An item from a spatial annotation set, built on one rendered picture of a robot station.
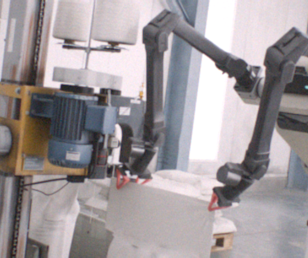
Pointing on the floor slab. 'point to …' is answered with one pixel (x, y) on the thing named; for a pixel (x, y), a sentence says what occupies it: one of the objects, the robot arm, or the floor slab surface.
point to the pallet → (223, 241)
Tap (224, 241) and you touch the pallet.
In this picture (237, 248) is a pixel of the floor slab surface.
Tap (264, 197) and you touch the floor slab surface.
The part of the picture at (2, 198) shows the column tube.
